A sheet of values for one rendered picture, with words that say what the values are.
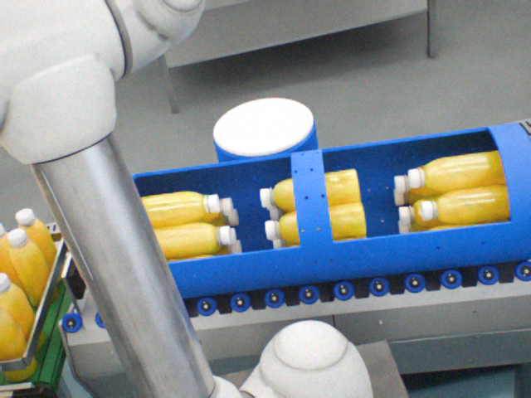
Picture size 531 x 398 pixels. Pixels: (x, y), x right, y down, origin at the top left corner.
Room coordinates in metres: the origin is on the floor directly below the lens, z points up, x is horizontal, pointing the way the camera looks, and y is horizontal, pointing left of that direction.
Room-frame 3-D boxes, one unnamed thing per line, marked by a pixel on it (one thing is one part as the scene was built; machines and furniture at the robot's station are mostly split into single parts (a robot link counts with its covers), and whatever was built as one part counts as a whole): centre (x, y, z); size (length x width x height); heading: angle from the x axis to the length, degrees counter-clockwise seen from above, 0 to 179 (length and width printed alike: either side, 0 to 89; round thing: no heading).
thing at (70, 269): (1.30, 0.45, 0.99); 0.10 x 0.02 x 0.12; 173
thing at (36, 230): (1.44, 0.55, 0.99); 0.07 x 0.07 x 0.19
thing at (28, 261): (1.37, 0.56, 0.99); 0.07 x 0.07 x 0.19
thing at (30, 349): (1.31, 0.53, 0.96); 0.40 x 0.01 x 0.03; 173
